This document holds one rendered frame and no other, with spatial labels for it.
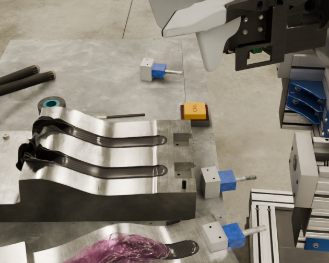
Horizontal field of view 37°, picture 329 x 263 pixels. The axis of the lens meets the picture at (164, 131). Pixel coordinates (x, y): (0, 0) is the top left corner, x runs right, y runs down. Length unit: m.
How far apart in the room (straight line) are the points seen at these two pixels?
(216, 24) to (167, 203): 0.71
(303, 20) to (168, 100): 0.99
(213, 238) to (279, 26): 0.58
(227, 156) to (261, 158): 0.17
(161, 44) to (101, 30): 1.97
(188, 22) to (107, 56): 1.34
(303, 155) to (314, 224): 0.15
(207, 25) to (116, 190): 0.71
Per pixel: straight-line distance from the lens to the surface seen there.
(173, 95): 1.49
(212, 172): 1.14
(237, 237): 1.00
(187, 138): 1.21
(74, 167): 1.10
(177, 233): 1.01
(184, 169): 1.13
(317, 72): 1.42
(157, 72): 1.54
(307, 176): 0.97
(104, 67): 1.65
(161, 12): 0.53
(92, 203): 1.08
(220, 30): 0.42
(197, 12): 0.39
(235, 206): 2.25
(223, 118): 2.76
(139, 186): 1.07
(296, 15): 0.51
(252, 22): 0.48
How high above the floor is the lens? 1.63
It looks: 38 degrees down
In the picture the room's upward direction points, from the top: 1 degrees counter-clockwise
